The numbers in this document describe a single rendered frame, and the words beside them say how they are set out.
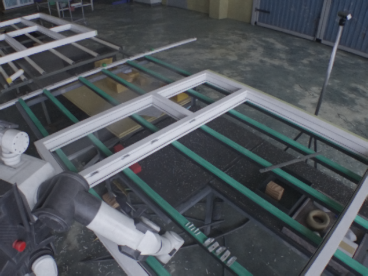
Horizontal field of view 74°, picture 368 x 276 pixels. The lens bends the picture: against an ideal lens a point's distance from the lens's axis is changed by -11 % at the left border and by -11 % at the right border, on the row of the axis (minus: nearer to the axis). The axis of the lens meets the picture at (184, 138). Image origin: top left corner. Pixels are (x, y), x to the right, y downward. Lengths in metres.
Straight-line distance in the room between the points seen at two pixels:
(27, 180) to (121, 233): 0.31
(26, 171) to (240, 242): 1.70
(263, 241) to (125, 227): 1.56
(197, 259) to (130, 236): 1.30
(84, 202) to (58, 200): 0.07
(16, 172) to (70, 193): 0.19
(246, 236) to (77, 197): 1.65
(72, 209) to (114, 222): 0.13
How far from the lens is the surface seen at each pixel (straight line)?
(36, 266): 1.14
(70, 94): 2.82
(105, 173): 1.42
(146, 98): 1.92
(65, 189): 0.78
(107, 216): 0.80
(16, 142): 0.84
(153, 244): 0.90
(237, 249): 2.16
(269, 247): 2.22
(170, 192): 1.67
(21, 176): 0.86
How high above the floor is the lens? 1.85
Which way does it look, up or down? 37 degrees down
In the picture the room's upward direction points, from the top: straight up
